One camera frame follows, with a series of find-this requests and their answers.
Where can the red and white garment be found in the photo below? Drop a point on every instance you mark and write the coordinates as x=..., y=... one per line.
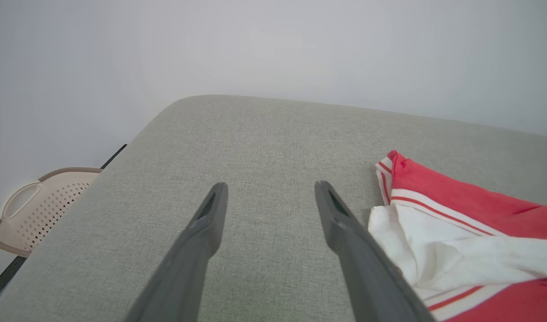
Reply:
x=456, y=197

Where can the grey-green fabric sofa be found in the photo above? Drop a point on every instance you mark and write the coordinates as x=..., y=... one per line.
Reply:
x=255, y=143

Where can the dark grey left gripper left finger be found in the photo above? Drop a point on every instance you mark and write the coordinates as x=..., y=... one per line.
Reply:
x=192, y=259

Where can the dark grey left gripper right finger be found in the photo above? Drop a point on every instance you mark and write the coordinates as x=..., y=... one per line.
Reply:
x=362, y=264

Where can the beige perforated laundry basket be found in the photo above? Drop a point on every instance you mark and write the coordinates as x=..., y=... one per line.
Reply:
x=40, y=210

